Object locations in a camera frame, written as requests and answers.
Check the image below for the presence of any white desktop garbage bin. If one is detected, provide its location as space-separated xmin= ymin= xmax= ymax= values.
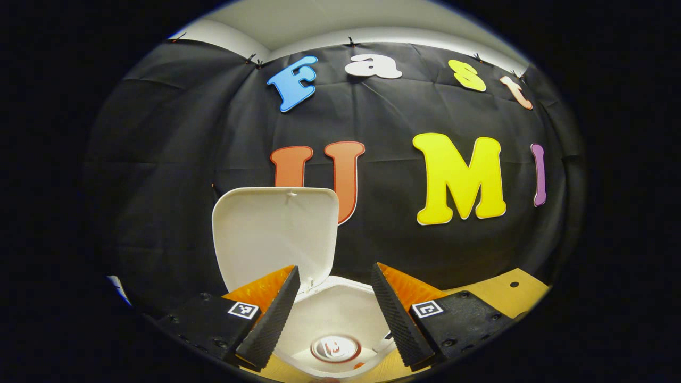
xmin=212 ymin=186 xmax=397 ymax=379

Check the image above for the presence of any wooden desktop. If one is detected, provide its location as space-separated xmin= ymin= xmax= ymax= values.
xmin=239 ymin=268 xmax=550 ymax=383

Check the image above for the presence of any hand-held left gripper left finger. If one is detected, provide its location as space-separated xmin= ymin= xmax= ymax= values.
xmin=160 ymin=265 xmax=301 ymax=372

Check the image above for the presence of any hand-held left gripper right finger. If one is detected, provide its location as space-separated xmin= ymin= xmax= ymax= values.
xmin=371 ymin=262 xmax=514 ymax=372

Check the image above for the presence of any red pop can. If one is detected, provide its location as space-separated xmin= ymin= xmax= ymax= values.
xmin=310 ymin=334 xmax=362 ymax=364

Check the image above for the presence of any row of black cloth clips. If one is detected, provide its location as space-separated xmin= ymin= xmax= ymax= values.
xmin=171 ymin=33 xmax=527 ymax=80

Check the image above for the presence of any black backdrop cloth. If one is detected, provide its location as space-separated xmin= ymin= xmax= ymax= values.
xmin=88 ymin=37 xmax=586 ymax=314

